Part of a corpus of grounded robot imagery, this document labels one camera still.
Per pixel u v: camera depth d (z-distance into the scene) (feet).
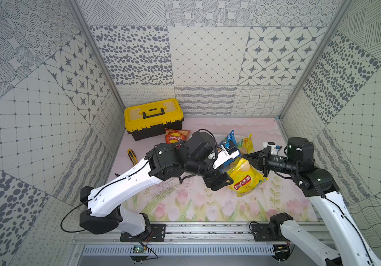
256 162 1.85
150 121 3.20
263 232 2.43
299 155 1.57
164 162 1.23
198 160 1.37
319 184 1.43
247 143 2.82
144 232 2.05
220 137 2.95
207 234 2.48
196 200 2.76
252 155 1.95
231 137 2.84
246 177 2.09
